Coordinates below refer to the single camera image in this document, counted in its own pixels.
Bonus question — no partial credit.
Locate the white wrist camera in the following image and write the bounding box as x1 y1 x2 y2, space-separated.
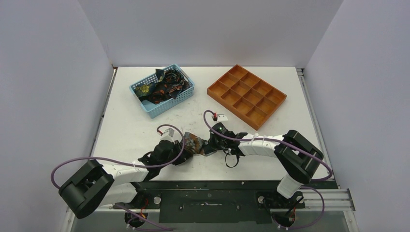
161 128 175 143
216 114 229 122

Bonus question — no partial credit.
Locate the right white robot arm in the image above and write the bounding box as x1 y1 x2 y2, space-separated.
208 122 324 207

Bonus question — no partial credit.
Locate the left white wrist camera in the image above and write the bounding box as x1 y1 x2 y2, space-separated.
161 128 175 143

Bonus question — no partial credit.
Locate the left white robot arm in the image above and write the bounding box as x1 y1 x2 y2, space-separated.
55 140 198 219

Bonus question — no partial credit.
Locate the black tie with orange swirls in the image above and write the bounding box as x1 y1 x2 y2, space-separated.
146 69 190 104

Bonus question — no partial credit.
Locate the orange wooden compartment tray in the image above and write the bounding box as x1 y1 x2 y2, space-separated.
207 64 287 130

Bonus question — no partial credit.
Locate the dark tie with yellow flowers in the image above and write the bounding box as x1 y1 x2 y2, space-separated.
134 83 157 101

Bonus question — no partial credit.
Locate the black metal base plate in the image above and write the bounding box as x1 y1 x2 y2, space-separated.
79 180 307 225

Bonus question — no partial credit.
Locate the orange floral necktie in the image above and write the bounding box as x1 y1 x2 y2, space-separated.
184 132 208 156

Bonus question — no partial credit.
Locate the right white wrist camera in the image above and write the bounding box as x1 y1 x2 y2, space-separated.
216 114 229 122

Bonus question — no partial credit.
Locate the light blue plastic basket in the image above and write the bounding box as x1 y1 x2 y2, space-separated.
129 64 195 118

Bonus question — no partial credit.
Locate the aluminium frame rail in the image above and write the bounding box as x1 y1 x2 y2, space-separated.
296 68 360 232

